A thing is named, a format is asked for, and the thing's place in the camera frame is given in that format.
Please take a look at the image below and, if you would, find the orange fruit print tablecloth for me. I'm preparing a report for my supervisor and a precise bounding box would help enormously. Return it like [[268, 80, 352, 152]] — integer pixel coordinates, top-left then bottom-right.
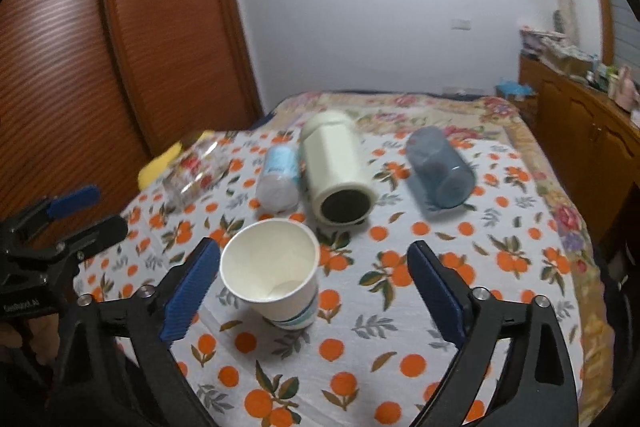
[[72, 127, 583, 427]]

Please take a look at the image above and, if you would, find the blue translucent cup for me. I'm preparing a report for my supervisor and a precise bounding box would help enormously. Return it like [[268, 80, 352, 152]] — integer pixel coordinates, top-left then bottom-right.
[[404, 126, 477, 210]]

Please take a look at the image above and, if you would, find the floral quilted blanket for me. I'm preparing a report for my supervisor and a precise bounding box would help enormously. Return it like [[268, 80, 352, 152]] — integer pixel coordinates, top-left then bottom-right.
[[252, 92, 616, 408]]

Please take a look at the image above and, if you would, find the wooden wardrobe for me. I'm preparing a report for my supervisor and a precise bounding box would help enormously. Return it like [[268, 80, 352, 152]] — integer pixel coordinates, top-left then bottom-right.
[[0, 0, 264, 258]]

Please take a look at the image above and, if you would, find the clear floral glass cup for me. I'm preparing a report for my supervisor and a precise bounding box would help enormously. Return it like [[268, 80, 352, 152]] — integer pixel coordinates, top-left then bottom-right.
[[162, 132, 232, 208]]

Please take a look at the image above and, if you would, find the small white blue-label bottle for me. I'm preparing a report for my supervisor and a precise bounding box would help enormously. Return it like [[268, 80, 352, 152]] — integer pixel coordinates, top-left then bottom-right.
[[256, 144, 302, 214]]

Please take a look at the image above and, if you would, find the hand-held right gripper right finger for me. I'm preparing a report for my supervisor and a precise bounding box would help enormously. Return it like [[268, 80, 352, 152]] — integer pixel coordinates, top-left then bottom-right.
[[406, 241, 581, 427]]

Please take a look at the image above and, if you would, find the cream plastic cup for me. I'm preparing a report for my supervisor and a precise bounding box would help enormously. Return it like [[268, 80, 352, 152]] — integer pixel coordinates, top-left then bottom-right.
[[299, 111, 377, 226]]

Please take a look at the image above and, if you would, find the blue plastic bag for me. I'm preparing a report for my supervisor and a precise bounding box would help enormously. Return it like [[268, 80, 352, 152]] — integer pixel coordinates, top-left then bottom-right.
[[495, 78, 537, 100]]

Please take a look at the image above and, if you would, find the white paper cup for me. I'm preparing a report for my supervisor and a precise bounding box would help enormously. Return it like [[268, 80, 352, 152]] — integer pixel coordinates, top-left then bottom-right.
[[220, 218, 320, 332]]

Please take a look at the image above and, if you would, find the pink container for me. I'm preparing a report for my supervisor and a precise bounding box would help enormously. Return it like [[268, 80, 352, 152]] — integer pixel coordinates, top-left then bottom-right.
[[617, 66, 640, 112]]

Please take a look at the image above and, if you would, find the wooden sideboard cabinet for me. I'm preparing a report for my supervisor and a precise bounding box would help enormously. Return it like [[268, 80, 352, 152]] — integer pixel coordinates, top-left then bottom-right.
[[517, 54, 640, 258]]

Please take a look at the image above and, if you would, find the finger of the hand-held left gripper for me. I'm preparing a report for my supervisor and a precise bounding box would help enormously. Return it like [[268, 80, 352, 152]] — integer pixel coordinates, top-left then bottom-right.
[[49, 214, 130, 261], [0, 186, 102, 244]]

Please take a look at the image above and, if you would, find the yellow sponge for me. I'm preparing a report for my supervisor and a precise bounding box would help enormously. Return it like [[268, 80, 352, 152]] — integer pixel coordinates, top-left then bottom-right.
[[138, 144, 183, 188]]

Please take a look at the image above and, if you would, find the cardboard box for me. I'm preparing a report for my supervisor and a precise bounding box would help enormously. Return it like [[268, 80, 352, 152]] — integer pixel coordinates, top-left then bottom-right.
[[542, 47, 594, 80]]

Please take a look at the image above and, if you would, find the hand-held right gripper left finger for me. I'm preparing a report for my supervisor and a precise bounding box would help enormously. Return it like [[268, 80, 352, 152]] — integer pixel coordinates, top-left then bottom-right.
[[50, 237, 223, 427]]

